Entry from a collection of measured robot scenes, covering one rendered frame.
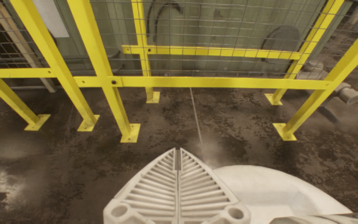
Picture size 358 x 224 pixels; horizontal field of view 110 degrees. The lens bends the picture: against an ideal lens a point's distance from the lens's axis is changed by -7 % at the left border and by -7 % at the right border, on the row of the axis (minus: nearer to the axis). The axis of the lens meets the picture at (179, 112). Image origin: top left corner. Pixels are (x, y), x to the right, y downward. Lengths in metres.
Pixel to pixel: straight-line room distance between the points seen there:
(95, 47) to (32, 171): 0.78
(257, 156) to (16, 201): 1.29
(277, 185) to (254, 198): 0.08
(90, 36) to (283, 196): 0.80
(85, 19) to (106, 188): 0.73
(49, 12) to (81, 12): 1.03
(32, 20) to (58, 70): 0.22
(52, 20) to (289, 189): 1.79
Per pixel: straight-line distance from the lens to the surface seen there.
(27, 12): 0.85
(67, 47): 1.69
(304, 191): 0.54
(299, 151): 1.18
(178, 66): 1.49
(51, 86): 1.65
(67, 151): 1.08
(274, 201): 0.54
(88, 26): 0.63
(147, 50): 0.99
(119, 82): 0.68
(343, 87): 1.60
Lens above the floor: 0.76
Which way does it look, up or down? 45 degrees down
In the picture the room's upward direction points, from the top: 2 degrees clockwise
